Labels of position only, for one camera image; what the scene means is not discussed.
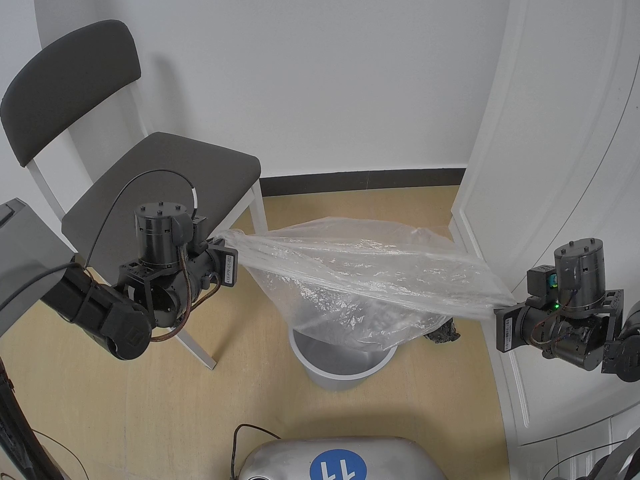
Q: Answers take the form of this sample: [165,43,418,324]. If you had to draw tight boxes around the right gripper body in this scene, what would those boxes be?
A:
[494,304,564,356]

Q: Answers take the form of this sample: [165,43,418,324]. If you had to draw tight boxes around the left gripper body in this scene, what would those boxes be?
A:
[182,245,239,295]

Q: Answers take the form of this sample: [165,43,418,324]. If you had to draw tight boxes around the black plastic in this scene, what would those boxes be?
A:
[424,318,462,344]

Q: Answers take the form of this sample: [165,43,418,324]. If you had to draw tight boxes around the clear plastic bag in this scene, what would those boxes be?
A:
[217,215,518,354]

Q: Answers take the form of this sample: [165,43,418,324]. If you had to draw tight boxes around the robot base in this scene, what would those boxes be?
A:
[240,435,448,480]

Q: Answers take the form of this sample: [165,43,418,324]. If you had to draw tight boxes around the white trash bin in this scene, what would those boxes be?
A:
[290,327,399,392]

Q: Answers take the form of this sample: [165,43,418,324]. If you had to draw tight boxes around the grey chair white legs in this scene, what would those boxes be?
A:
[0,19,275,371]

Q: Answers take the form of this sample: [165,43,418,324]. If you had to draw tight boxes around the white door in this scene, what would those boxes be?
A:
[450,0,640,480]

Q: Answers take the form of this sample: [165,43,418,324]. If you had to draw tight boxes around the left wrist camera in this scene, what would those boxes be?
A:
[189,214,210,245]

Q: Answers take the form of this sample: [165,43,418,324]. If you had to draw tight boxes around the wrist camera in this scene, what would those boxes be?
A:
[189,214,210,245]
[527,264,559,311]

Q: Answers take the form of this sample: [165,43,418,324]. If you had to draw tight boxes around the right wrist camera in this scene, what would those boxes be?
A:
[527,264,559,311]

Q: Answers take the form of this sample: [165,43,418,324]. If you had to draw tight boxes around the black cable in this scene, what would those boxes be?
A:
[30,429,87,480]
[82,169,200,269]
[230,424,283,476]

